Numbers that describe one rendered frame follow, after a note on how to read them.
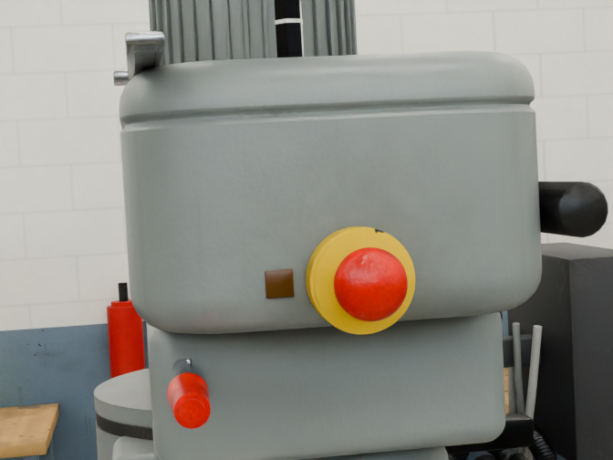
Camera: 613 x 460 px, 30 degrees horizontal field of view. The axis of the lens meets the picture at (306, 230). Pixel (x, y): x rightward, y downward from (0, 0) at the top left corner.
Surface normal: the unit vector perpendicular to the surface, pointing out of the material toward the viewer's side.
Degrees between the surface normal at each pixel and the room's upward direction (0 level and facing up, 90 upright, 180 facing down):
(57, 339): 90
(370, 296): 94
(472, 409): 90
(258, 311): 117
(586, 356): 90
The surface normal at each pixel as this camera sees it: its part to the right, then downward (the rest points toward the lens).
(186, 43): -0.63, 0.07
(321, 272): 0.15, 0.04
